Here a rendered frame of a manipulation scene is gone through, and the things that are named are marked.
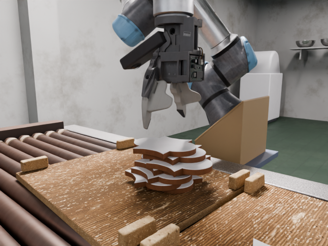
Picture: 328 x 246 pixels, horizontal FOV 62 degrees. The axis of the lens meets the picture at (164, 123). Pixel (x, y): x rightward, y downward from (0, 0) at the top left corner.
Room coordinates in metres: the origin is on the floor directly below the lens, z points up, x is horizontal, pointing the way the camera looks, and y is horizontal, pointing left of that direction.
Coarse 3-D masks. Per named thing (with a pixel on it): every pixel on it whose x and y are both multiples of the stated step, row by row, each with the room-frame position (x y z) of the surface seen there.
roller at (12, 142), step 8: (8, 144) 0.94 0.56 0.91; (16, 144) 0.91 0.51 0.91; (24, 144) 0.89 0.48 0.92; (24, 152) 0.86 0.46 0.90; (32, 152) 0.83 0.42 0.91; (40, 152) 0.81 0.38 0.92; (48, 160) 0.76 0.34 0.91; (56, 160) 0.74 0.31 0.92; (64, 160) 0.73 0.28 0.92; (192, 224) 0.42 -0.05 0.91
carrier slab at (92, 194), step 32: (96, 160) 0.68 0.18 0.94; (128, 160) 0.68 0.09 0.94; (32, 192) 0.52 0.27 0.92; (64, 192) 0.49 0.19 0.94; (96, 192) 0.49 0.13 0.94; (128, 192) 0.49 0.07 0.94; (160, 192) 0.49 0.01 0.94; (192, 192) 0.49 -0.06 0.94; (224, 192) 0.49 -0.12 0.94; (96, 224) 0.38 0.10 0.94; (128, 224) 0.38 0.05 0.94; (160, 224) 0.38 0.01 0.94
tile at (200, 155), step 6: (198, 150) 0.54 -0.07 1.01; (204, 150) 0.54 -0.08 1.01; (144, 156) 0.52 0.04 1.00; (150, 156) 0.52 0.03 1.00; (192, 156) 0.50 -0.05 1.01; (198, 156) 0.50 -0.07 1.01; (204, 156) 0.51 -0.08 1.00; (168, 162) 0.49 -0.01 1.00; (174, 162) 0.48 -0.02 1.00; (180, 162) 0.50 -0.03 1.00; (186, 162) 0.49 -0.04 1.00; (192, 162) 0.49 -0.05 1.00
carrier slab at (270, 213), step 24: (264, 192) 0.49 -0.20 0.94; (288, 192) 0.49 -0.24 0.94; (216, 216) 0.40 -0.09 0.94; (240, 216) 0.40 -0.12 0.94; (264, 216) 0.40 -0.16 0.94; (288, 216) 0.40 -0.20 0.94; (312, 216) 0.40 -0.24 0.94; (192, 240) 0.34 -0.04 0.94; (216, 240) 0.34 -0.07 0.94; (240, 240) 0.34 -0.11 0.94; (264, 240) 0.34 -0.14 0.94; (288, 240) 0.34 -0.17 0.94; (312, 240) 0.34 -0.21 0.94
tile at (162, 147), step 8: (136, 144) 0.54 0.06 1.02; (144, 144) 0.54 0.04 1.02; (152, 144) 0.54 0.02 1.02; (160, 144) 0.54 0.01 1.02; (168, 144) 0.54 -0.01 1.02; (176, 144) 0.54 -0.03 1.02; (184, 144) 0.54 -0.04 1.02; (192, 144) 0.54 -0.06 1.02; (136, 152) 0.51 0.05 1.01; (144, 152) 0.51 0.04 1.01; (152, 152) 0.50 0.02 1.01; (160, 152) 0.49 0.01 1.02; (168, 152) 0.49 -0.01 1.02; (176, 152) 0.49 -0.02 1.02; (184, 152) 0.50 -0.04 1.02; (192, 152) 0.51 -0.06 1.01
